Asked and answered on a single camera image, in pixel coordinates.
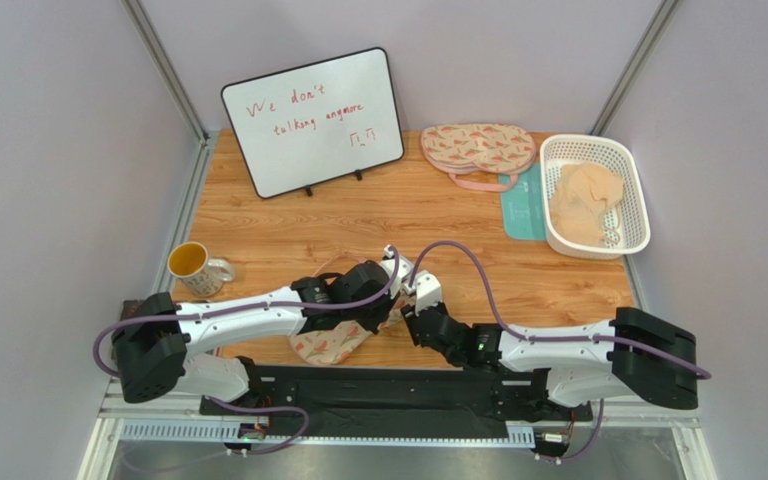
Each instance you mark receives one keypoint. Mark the yellow patterned mug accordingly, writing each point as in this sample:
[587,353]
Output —
[199,272]

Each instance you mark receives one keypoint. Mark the whiteboard with red writing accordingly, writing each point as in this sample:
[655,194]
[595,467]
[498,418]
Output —
[310,124]

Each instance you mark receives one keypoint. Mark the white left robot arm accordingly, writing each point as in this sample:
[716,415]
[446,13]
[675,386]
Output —
[161,346]

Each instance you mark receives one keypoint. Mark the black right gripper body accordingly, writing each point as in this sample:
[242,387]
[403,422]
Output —
[416,322]

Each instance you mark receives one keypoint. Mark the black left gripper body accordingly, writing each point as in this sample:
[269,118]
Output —
[372,316]

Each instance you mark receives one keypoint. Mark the dark book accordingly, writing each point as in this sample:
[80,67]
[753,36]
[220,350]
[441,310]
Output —
[134,309]

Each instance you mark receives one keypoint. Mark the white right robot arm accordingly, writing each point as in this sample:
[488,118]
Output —
[634,353]

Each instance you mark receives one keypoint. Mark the white plastic basket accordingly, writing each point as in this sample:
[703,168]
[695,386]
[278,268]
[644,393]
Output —
[629,218]

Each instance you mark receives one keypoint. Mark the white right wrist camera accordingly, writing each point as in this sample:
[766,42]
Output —
[425,289]

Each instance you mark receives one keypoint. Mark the stacked floral laundry bags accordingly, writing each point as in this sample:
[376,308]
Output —
[460,150]

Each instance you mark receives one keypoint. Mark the aluminium frame rail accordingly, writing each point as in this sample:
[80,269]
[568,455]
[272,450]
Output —
[176,419]

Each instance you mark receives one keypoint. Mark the floral mesh laundry bag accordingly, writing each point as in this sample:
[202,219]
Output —
[333,347]

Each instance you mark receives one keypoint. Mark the beige bras in basket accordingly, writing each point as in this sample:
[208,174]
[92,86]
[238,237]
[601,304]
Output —
[583,196]

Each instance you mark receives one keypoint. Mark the teal card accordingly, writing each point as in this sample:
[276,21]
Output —
[522,207]

